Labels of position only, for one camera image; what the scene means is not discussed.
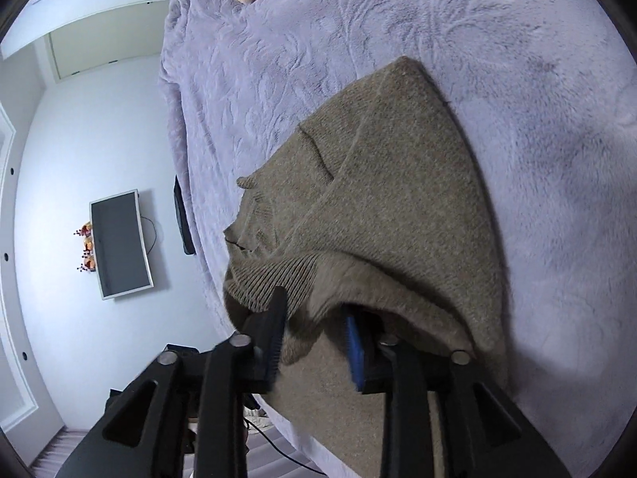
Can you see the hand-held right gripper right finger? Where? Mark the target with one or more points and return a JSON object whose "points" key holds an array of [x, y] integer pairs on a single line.
{"points": [[356, 353]]}

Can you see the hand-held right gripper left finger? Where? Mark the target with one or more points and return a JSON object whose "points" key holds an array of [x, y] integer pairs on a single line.
{"points": [[273, 333]]}

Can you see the olive brown knit sweater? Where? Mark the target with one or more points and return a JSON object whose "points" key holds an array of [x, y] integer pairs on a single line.
{"points": [[398, 184]]}

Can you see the black folded cloth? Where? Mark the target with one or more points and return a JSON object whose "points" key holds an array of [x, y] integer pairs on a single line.
{"points": [[183, 224]]}

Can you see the white room door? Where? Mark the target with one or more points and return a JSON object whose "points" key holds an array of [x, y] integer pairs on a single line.
{"points": [[20, 383]]}

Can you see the lilac embossed plush blanket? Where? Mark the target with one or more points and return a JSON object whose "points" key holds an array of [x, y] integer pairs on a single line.
{"points": [[497, 35]]}

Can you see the white framed wall television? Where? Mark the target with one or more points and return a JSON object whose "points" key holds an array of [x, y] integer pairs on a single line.
{"points": [[119, 244]]}

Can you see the orange wall ornaments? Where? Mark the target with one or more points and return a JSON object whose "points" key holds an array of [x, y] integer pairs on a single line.
{"points": [[88, 245]]}

